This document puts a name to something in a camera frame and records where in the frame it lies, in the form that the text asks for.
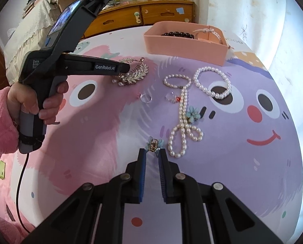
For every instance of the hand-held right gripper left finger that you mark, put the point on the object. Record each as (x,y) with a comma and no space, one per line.
(142,175)

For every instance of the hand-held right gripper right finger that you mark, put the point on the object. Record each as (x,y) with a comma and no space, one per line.
(163,175)

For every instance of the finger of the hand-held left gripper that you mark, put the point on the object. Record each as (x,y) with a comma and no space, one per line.
(100,66)

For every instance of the blue flower hair clip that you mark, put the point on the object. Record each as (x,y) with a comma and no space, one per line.
(154,143)

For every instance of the silver leaf hair comb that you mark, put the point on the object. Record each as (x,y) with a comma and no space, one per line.
(138,72)

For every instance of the person's left hand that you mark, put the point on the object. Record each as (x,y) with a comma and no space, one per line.
(51,104)

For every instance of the white lace cloth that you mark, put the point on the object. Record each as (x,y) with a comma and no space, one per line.
(30,28)

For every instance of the cartoon printed mat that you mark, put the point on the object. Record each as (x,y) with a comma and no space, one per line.
(110,137)

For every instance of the wooden cabinet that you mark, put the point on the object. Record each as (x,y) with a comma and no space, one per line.
(121,15)

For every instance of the blue flower brooch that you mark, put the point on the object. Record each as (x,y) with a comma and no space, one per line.
(192,113)

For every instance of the pink box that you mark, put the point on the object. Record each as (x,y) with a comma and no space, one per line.
(182,47)

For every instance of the green packet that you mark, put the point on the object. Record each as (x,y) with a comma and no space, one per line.
(0,169)

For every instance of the white floral curtain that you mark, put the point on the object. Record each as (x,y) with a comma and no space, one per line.
(258,12)

